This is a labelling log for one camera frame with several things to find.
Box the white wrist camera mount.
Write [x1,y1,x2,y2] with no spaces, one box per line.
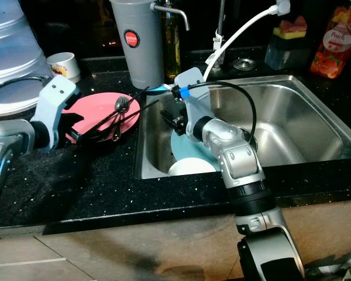
[173,67,212,140]
[32,75,81,147]

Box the yellow and red sponge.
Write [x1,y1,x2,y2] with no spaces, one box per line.
[273,16,309,40]

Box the white cartoon print cup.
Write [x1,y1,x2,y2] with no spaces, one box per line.
[47,53,81,83]

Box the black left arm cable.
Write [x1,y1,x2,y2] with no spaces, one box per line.
[0,75,52,103]

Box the white bowl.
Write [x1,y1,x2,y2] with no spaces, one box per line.
[167,157,217,176]

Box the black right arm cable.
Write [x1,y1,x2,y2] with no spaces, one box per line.
[188,80,258,141]

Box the round silver sink hole cover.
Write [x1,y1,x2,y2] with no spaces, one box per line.
[233,57,256,71]

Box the pink round plate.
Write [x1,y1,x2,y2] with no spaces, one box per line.
[67,92,141,144]

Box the metal faucet pipe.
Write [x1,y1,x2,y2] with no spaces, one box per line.
[214,0,226,39]

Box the white hose tap adapter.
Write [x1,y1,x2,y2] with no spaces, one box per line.
[275,0,292,15]

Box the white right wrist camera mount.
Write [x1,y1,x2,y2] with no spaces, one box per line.
[173,67,212,140]

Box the grey water filter canister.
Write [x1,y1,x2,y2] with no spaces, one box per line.
[110,0,191,90]

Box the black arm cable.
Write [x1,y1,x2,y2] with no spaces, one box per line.
[0,75,52,103]
[188,80,258,141]

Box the white tie on faucet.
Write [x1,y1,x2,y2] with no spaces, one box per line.
[205,35,224,68]

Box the stainless steel sink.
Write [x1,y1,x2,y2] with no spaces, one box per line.
[135,75,351,179]

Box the black sponge holder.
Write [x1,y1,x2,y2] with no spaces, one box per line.
[264,20,311,70]

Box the olive oil glass bottle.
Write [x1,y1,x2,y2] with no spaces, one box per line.
[161,0,181,81]

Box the teal round plate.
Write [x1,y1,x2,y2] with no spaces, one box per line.
[170,132,223,173]

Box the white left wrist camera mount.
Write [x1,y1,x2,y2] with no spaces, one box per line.
[32,75,81,147]

